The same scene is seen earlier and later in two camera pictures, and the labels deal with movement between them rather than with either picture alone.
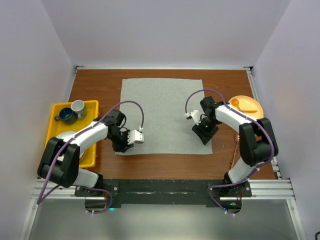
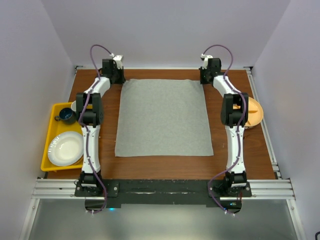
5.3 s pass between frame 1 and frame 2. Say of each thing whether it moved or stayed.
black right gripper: moved
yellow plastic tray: stayed
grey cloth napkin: stayed
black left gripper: moved
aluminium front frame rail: stayed
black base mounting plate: stayed
